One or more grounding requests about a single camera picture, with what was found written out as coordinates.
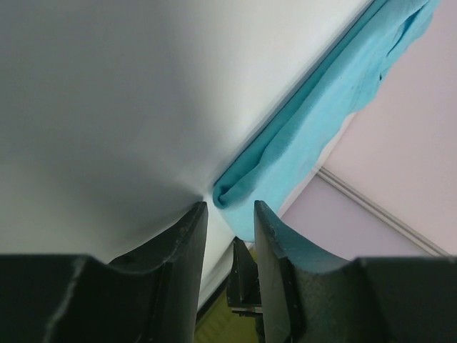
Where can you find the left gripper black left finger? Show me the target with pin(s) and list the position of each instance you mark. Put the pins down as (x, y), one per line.
(149, 294)

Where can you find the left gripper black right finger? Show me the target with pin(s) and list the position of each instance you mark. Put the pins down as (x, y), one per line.
(310, 295)

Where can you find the turquoise t shirt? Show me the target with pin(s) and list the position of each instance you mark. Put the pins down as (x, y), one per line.
(288, 148)

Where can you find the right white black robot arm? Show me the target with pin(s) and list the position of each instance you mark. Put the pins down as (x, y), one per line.
(243, 289)

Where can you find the olive green plastic bin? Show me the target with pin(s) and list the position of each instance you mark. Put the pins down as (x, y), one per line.
(215, 321)

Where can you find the right aluminium frame post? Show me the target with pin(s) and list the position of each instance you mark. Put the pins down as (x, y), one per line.
(380, 213)

